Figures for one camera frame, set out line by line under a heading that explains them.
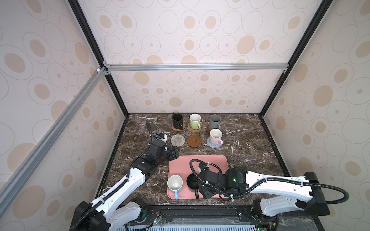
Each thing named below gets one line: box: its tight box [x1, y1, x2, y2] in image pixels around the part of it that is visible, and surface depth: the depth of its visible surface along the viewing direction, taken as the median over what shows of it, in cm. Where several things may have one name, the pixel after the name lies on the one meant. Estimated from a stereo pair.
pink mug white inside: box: [209, 128, 224, 145], surface depth 97 cm
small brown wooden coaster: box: [186, 134, 202, 149], surface depth 105 cm
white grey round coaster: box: [170, 134, 186, 147], surface depth 105 cm
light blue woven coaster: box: [206, 136, 222, 149], surface depth 102 cm
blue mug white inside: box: [167, 174, 184, 201], surface depth 78 cm
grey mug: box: [209, 114, 222, 132], surface depth 103 cm
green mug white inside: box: [189, 113, 202, 130], surface depth 107 cm
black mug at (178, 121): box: [172, 113, 184, 131], surface depth 108 cm
